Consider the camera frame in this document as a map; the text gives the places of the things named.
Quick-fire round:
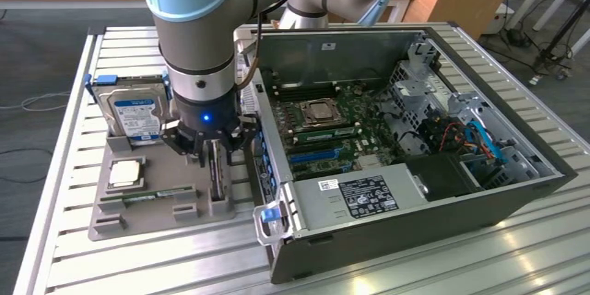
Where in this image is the hard disk blue carrier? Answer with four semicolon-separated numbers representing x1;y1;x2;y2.
85;73;172;146

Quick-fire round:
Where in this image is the clean silver CPU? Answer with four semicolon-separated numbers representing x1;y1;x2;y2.
108;161;141;187

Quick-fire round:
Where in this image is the black wheeled stand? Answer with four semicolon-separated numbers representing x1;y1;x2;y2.
528;0;590;84

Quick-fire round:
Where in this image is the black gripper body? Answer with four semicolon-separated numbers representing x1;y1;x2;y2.
173;89;244;144

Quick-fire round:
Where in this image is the white floor box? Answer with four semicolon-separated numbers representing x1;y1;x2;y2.
488;1;508;36

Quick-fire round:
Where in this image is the silver CPU in socket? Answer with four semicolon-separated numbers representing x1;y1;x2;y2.
297;97;349;129

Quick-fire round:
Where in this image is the silver chipset heatsink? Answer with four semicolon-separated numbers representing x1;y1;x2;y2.
357;155;384;169

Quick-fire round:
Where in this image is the grey latch blue tab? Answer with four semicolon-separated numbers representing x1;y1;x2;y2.
252;200;296;247

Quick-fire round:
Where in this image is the black floor cable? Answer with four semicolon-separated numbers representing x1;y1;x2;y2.
0;149;52;183

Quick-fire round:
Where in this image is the grey power supply unit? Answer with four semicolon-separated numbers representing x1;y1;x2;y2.
292;163;427;233

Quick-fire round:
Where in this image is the metal drive cage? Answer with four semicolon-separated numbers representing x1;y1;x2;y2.
389;32;543;187

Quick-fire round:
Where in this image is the black PC case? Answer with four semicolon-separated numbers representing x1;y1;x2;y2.
232;22;579;285

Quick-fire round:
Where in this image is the CPU with smeared lid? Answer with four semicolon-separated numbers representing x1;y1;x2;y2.
308;101;335;120

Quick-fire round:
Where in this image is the green motherboard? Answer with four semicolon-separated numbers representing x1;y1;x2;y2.
267;80;409;181

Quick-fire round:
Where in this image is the white floor cable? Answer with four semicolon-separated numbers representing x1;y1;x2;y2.
0;90;73;112

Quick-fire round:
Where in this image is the red orange wire bundle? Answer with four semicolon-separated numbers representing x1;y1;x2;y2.
436;122;478;153

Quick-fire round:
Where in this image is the grey parts rack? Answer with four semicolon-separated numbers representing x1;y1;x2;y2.
86;125;239;242

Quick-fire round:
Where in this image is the blue disk wire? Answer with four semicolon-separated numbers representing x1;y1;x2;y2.
466;120;508;165

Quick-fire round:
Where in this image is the blue expansion slot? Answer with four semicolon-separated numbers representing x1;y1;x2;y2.
287;148;345;165

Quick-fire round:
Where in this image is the green graphics card black cooler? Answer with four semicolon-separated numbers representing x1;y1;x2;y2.
205;137;232;204

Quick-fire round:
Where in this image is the black camera cable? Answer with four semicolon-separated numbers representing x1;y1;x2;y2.
232;0;267;88

